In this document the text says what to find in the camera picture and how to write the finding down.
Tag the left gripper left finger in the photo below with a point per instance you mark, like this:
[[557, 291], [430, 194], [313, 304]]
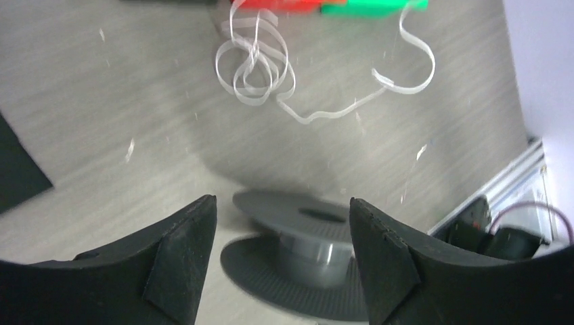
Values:
[[153, 276]]

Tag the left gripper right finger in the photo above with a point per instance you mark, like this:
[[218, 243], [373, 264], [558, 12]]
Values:
[[409, 277]]

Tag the grey plastic cable spool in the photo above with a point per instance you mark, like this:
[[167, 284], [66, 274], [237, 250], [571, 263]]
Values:
[[304, 264]]

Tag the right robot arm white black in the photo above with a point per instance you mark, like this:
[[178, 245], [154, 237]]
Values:
[[468, 231]]

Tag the black cloth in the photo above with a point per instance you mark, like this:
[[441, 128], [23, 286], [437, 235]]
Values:
[[21, 178]]

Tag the green plastic bin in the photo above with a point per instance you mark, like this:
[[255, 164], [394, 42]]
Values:
[[371, 8]]

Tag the red plastic bin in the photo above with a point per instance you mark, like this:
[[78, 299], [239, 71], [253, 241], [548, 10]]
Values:
[[297, 6]]

